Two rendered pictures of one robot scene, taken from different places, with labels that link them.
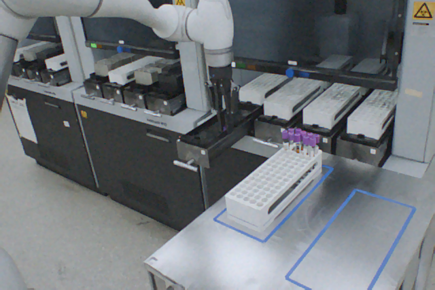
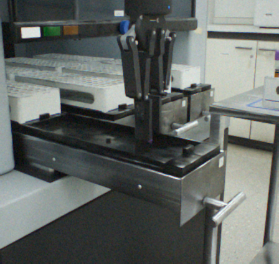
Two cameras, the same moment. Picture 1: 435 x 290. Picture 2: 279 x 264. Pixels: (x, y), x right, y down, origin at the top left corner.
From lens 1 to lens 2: 1.48 m
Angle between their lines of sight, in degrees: 86
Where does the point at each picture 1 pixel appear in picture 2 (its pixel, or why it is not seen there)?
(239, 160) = (88, 225)
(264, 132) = not seen: hidden behind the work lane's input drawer
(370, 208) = not seen: outside the picture
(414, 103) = (198, 41)
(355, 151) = (202, 101)
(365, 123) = (193, 69)
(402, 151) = not seen: hidden behind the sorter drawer
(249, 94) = (41, 100)
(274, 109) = (119, 93)
